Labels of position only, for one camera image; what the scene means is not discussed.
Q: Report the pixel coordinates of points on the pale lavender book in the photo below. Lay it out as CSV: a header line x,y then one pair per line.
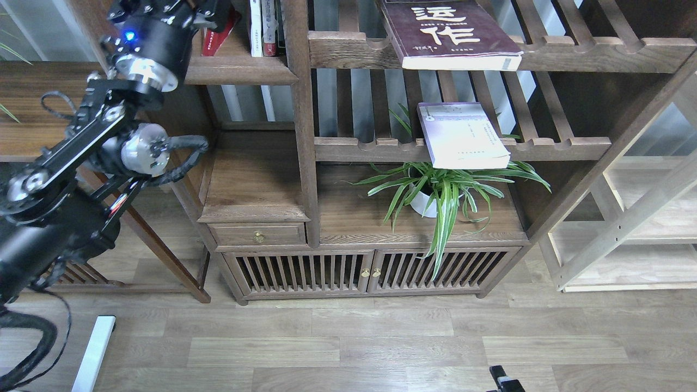
x,y
459,135

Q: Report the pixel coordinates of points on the white table leg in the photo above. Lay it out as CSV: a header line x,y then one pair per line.
x,y
95,351

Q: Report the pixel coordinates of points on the maroon book with white characters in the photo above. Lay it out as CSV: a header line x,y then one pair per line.
x,y
448,35

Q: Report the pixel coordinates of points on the red and white upright book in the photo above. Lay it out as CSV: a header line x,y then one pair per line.
x,y
269,28

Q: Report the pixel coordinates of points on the dark wooden bookshelf cabinet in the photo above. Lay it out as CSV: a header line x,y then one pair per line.
x,y
291,134

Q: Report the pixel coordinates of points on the red book with photos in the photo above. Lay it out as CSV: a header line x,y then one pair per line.
x,y
212,41

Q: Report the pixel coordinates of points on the spider plant green leaves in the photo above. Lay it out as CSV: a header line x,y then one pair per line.
x,y
453,195

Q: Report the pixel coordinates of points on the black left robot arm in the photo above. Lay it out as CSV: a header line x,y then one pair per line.
x,y
66,205

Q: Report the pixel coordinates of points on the dark upright book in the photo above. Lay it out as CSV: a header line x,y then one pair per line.
x,y
280,40

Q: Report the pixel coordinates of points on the white plant pot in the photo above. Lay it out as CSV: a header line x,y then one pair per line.
x,y
420,203

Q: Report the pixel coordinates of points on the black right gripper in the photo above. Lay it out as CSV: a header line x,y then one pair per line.
x,y
505,384

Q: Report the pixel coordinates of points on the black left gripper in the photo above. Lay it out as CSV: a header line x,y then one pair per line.
x,y
211,15

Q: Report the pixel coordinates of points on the brass drawer knob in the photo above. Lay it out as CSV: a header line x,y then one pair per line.
x,y
259,237

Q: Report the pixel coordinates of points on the dark slatted wooden rack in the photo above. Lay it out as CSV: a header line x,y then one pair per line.
x,y
81,272

